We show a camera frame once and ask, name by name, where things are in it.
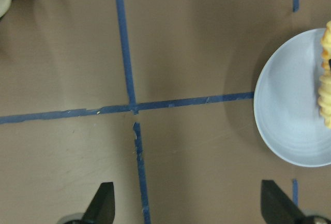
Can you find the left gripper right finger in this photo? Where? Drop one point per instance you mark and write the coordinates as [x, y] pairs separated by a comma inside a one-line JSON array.
[[277, 207]]

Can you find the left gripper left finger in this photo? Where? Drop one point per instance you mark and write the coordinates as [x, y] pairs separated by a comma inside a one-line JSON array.
[[100, 210]]

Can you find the blue plate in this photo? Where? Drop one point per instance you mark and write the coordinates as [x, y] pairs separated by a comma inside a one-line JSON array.
[[285, 104]]

